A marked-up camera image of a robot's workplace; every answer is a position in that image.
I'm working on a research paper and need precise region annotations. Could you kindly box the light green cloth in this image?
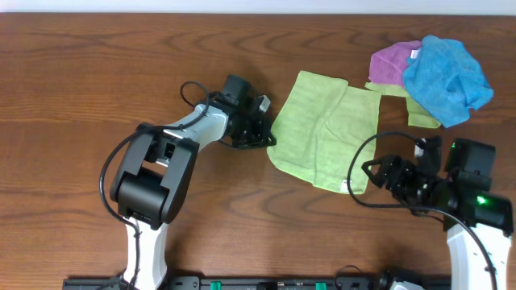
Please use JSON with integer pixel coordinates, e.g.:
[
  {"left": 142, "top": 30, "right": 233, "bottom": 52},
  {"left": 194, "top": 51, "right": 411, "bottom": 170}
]
[{"left": 267, "top": 71, "right": 381, "bottom": 194}]

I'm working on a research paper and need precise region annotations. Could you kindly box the yellow-green cloth in pile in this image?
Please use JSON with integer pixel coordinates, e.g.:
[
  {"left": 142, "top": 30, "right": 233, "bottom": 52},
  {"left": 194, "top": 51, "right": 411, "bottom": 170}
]
[{"left": 364, "top": 82, "right": 441, "bottom": 129}]

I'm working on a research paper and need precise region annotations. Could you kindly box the purple cloth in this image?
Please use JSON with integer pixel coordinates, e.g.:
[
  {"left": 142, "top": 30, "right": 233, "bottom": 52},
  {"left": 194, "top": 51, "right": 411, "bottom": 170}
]
[{"left": 368, "top": 40, "right": 422, "bottom": 86}]

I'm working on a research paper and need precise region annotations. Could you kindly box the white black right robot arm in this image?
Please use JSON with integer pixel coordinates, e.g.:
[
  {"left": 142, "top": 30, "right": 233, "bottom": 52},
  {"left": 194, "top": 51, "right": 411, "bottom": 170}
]
[{"left": 361, "top": 135, "right": 514, "bottom": 289}]

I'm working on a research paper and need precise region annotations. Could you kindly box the blue cloth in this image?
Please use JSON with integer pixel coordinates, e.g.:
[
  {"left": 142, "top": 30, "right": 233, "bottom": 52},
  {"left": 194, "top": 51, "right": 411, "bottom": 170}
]
[{"left": 402, "top": 35, "right": 494, "bottom": 128}]

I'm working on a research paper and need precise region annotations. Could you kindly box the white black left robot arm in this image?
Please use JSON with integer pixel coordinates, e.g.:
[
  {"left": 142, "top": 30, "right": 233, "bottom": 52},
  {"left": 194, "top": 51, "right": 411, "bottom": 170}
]
[{"left": 110, "top": 95, "right": 276, "bottom": 289}]

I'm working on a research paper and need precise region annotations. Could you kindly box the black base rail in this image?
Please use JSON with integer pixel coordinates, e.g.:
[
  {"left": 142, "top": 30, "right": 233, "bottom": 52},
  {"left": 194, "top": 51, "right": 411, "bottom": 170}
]
[{"left": 62, "top": 275, "right": 452, "bottom": 290}]

